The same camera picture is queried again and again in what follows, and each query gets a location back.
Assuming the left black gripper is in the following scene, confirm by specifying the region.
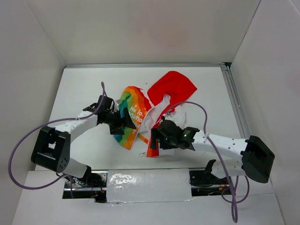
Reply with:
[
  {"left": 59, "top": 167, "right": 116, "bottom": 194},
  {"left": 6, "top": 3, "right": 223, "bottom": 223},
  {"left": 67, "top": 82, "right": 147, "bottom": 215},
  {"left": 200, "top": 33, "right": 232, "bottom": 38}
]
[{"left": 104, "top": 107, "right": 135, "bottom": 135}]

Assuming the rainbow red white jacket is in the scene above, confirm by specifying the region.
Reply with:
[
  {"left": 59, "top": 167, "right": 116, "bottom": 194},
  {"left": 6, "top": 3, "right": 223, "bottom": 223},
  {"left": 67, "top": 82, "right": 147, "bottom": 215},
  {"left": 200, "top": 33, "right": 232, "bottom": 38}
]
[{"left": 114, "top": 71, "right": 197, "bottom": 158}]

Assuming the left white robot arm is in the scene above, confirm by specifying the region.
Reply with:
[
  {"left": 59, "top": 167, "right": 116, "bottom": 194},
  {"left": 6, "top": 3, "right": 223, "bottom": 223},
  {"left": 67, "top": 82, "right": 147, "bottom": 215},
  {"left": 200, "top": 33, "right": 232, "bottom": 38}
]
[{"left": 31, "top": 95, "right": 137, "bottom": 187}]

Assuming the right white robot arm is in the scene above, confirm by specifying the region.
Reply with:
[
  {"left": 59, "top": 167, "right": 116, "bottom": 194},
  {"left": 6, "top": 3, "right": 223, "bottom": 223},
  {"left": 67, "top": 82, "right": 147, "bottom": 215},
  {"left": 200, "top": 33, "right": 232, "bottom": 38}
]
[{"left": 150, "top": 120, "right": 275, "bottom": 184}]

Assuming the white taped cover board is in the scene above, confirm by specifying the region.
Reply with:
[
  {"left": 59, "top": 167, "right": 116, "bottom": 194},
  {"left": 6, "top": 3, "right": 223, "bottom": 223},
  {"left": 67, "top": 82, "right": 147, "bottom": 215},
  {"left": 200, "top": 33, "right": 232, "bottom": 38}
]
[{"left": 106, "top": 168, "right": 193, "bottom": 203}]

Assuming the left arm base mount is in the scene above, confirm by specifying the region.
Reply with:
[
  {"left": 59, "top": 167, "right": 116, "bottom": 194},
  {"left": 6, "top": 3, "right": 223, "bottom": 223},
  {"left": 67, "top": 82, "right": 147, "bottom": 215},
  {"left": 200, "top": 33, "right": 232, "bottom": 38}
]
[{"left": 62, "top": 170, "right": 108, "bottom": 203}]

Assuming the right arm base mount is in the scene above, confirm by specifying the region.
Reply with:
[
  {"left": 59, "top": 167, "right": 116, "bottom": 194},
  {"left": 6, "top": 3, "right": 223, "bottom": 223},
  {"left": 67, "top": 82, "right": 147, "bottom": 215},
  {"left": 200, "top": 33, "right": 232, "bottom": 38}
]
[{"left": 189, "top": 170, "right": 231, "bottom": 197}]

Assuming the aluminium frame rail back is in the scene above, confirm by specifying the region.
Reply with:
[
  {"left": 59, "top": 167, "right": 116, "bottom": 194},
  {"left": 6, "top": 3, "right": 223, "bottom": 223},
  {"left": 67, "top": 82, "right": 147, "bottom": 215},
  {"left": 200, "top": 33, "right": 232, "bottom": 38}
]
[{"left": 65, "top": 63, "right": 227, "bottom": 69}]

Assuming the aluminium frame rail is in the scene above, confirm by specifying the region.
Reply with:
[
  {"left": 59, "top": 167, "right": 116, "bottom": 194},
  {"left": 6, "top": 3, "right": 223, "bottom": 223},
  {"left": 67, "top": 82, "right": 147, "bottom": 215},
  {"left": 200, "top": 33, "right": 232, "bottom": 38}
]
[
  {"left": 65, "top": 63, "right": 227, "bottom": 69},
  {"left": 220, "top": 62, "right": 250, "bottom": 138}
]

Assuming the aluminium frame rail right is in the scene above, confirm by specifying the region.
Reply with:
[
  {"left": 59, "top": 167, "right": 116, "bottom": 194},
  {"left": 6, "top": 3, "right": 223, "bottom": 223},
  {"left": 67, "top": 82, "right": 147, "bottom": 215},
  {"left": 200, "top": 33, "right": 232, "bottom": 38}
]
[{"left": 220, "top": 62, "right": 250, "bottom": 138}]

